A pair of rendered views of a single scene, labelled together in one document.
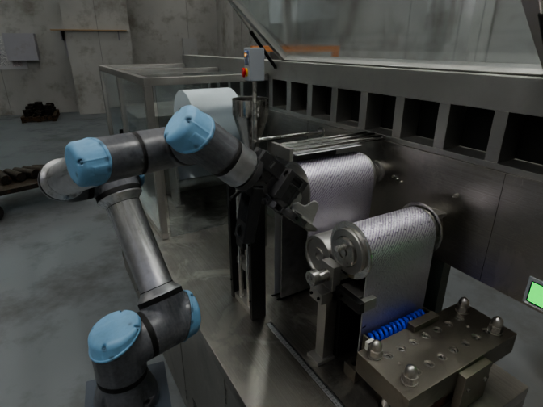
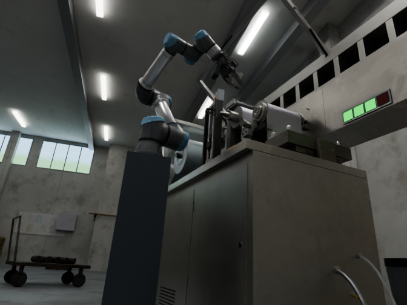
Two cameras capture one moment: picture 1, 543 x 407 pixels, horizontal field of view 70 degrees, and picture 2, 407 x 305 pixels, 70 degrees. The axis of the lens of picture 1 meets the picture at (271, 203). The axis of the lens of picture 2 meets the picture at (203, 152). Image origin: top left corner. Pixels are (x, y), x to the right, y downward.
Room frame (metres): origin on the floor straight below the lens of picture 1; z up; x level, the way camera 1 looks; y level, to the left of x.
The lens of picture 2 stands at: (-0.59, -0.04, 0.45)
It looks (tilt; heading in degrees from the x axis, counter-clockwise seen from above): 21 degrees up; 6
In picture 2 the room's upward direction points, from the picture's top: 4 degrees clockwise
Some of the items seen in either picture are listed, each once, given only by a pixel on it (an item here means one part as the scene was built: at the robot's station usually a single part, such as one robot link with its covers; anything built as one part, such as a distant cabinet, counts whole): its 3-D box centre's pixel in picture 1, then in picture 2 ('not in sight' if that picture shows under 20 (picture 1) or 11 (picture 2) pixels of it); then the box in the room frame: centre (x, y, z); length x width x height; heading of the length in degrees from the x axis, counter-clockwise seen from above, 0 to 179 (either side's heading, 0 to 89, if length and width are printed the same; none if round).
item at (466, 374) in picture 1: (472, 385); (326, 152); (0.68, -0.48, 0.96); 0.10 x 0.03 x 0.11; 120
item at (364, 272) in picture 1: (350, 249); (259, 112); (0.83, -0.19, 1.25); 0.15 x 0.01 x 0.15; 30
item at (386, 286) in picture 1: (396, 294); (284, 136); (0.84, -0.33, 1.11); 0.23 x 0.01 x 0.18; 120
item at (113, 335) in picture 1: (120, 346); (152, 130); (0.71, 0.35, 1.07); 0.13 x 0.12 x 0.14; 133
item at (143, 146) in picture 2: (124, 384); (148, 151); (0.70, 0.36, 0.95); 0.15 x 0.15 x 0.10
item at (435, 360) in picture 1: (437, 351); (308, 150); (0.76, -0.42, 1.00); 0.40 x 0.16 x 0.06; 120
